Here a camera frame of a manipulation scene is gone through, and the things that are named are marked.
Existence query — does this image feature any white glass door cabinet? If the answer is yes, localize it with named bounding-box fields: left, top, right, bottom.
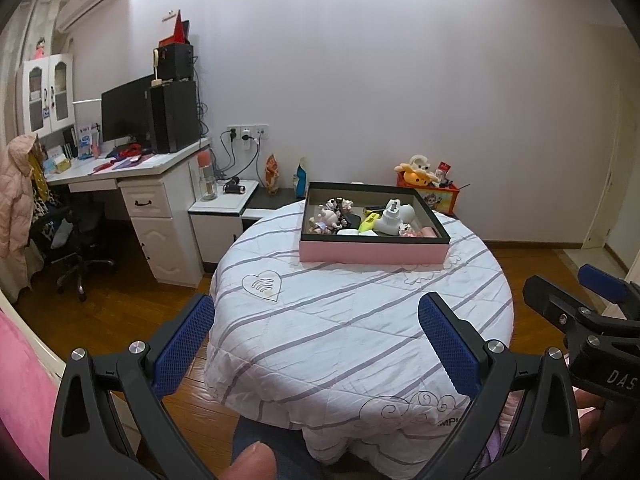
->
left=15, top=53, right=76, bottom=138

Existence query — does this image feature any orange toy crate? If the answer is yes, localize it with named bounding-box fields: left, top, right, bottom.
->
left=396, top=172, right=460, bottom=218

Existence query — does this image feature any pink blanket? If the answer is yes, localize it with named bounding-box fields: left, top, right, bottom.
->
left=0, top=310, right=63, bottom=480

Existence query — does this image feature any white bedside cabinet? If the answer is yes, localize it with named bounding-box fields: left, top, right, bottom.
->
left=187, top=180, right=261, bottom=266

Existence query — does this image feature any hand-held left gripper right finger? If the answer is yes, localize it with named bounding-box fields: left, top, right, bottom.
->
left=417, top=291, right=583, bottom=480

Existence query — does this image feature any black speaker box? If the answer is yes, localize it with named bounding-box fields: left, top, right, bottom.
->
left=159, top=43, right=195, bottom=82

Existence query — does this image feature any blue and white bag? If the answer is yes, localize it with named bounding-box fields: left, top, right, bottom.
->
left=292, top=156, right=308, bottom=198

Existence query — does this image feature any white wall socket strip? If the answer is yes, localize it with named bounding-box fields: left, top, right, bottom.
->
left=227, top=124, right=270, bottom=142

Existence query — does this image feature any black office chair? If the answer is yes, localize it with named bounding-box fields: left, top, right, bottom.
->
left=27, top=205, right=118, bottom=301

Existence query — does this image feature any black computer tower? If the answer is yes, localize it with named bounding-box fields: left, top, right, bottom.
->
left=149, top=80, right=201, bottom=154

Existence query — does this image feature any small baby doll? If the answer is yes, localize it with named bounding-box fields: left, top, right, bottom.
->
left=309, top=208, right=346, bottom=236

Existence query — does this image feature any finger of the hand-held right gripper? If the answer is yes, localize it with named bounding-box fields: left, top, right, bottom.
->
left=522, top=274, right=608, bottom=343
left=577, top=262, right=640, bottom=323

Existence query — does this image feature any blue and white box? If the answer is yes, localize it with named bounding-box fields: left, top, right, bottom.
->
left=77, top=122, right=101, bottom=159

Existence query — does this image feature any person's jeans leg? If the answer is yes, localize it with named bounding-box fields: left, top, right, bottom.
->
left=232, top=417, right=326, bottom=480

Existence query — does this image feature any yellow and white plush toy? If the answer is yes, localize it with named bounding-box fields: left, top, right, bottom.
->
left=393, top=155, right=441, bottom=186

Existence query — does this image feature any pink and black storage box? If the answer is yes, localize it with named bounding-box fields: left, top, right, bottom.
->
left=299, top=181, right=452, bottom=264

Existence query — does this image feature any round table striped cloth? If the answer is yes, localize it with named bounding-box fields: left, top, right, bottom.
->
left=204, top=200, right=516, bottom=466

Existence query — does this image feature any dark grey low table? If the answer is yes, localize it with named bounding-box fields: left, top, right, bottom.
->
left=242, top=187, right=307, bottom=221

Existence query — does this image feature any person's left hand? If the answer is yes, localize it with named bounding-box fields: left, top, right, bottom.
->
left=234, top=441, right=277, bottom=480

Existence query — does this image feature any white desk with drawers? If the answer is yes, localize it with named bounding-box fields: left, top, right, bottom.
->
left=44, top=137, right=213, bottom=288

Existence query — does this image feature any person's right hand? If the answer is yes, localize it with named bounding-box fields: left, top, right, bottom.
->
left=575, top=390, right=640, bottom=443

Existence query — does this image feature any pink padded coat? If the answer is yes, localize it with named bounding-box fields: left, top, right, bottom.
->
left=0, top=135, right=38, bottom=291

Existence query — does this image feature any orange snack bag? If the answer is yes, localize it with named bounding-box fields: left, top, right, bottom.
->
left=263, top=154, right=281, bottom=196

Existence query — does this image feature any clear bottle with orange cap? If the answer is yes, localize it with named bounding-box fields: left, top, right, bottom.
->
left=196, top=151, right=219, bottom=202

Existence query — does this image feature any black computer monitor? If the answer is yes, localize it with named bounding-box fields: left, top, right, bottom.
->
left=101, top=74, right=156, bottom=146

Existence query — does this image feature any white door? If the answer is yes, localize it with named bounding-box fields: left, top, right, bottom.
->
left=582, top=85, right=628, bottom=251

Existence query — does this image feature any white plug adapter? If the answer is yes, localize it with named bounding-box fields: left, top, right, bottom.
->
left=374, top=199, right=415, bottom=236

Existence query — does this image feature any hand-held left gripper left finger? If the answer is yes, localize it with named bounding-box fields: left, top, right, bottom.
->
left=49, top=291, right=216, bottom=480

